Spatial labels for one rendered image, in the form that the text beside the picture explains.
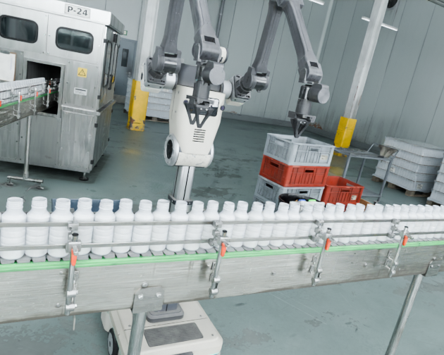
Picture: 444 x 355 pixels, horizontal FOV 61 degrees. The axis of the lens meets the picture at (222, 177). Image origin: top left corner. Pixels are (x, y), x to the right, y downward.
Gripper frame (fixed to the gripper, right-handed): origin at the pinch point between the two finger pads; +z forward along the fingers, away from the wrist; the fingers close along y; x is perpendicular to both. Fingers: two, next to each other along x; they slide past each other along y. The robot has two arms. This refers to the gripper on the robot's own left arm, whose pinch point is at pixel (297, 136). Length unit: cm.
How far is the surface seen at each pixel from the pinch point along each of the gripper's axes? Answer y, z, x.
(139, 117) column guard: 732, 96, -136
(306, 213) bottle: -15.7, 27.4, -0.6
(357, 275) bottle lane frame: -19, 55, -36
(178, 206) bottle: -16, 25, 53
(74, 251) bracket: -29, 33, 85
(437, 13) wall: 703, -331, -974
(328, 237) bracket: -25.1, 33.0, -5.3
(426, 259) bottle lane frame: -18, 50, -82
